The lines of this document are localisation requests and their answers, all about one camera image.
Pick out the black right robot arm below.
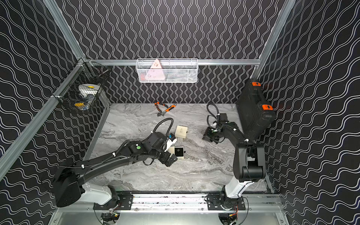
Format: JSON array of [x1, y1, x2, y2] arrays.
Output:
[[202, 113, 266, 199]]

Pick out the orange black pliers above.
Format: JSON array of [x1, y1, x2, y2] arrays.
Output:
[[154, 102, 169, 113]]

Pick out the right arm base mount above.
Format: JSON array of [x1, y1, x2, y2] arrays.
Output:
[[204, 194, 246, 211]]

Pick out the pink triangular card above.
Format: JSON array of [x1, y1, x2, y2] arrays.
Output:
[[145, 59, 166, 82]]

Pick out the black wire corner basket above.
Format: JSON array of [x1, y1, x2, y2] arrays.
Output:
[[54, 61, 110, 114]]

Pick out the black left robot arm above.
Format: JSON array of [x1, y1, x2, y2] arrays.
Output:
[[52, 132, 177, 208]]

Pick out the orange handled adjustable wrench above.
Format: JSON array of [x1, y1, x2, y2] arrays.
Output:
[[157, 104, 177, 117]]

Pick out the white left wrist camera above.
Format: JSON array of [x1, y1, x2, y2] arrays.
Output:
[[167, 133, 177, 147]]

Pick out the black plastic tool case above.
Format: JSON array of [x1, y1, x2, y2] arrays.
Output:
[[236, 79, 276, 141]]

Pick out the white wire wall basket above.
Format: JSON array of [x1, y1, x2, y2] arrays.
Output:
[[136, 58, 199, 83]]

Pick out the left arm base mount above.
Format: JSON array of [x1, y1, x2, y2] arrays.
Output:
[[93, 194, 134, 211]]

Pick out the cream jewelry box sleeve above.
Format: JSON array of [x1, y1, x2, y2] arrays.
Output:
[[175, 125, 188, 139]]

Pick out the aluminium front rail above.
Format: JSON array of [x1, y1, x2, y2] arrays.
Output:
[[57, 193, 282, 213]]

